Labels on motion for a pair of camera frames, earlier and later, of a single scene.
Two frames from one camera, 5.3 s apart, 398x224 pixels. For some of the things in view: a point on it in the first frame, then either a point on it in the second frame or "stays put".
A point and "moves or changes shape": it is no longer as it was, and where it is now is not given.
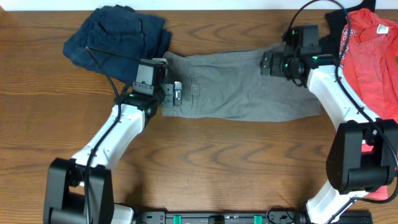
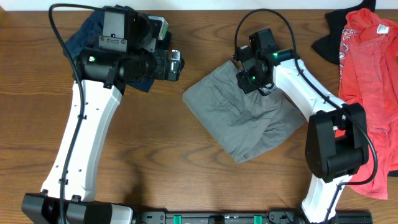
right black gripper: [275, 70] to [244, 84]
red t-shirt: [369, 60] stays put
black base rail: [237, 217] stays put
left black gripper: [168, 94] to [170, 66]
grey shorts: [229, 86] moves or changes shape
